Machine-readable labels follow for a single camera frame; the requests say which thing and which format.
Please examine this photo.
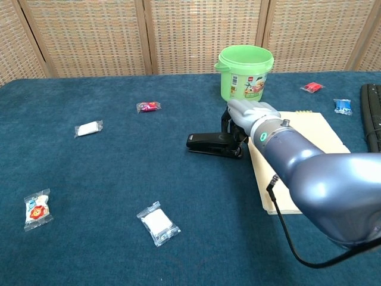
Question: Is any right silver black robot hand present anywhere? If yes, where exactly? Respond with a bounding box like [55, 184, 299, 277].
[220, 99, 282, 150]

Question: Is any black stapler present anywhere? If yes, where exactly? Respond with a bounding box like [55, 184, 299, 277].
[186, 133, 245, 159]

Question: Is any green plastic bucket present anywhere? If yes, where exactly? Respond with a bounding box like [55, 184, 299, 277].
[214, 45, 274, 102]

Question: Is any cream paper folder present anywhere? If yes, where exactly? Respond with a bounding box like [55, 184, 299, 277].
[247, 110, 351, 215]

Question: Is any blue candy packet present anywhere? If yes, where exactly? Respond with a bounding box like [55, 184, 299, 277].
[333, 98, 354, 116]

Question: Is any woven wicker folding screen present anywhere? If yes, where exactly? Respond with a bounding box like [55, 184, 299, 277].
[0, 0, 381, 87]

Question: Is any red pink candy packet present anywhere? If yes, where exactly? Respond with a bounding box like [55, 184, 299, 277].
[136, 101, 162, 114]

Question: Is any black computer keyboard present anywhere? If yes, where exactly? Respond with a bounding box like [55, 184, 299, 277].
[359, 83, 381, 153]

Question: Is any large white candy packet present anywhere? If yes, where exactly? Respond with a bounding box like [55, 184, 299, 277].
[136, 200, 182, 248]

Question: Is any blue felt table cover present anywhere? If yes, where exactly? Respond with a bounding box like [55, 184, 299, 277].
[0, 71, 381, 286]

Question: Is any small white candy packet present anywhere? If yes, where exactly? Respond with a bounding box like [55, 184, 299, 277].
[74, 120, 104, 139]

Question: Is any lion print snack packet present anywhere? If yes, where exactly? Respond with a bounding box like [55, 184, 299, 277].
[23, 188, 54, 232]

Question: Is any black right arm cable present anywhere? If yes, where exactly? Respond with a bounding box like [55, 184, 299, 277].
[266, 175, 381, 269]

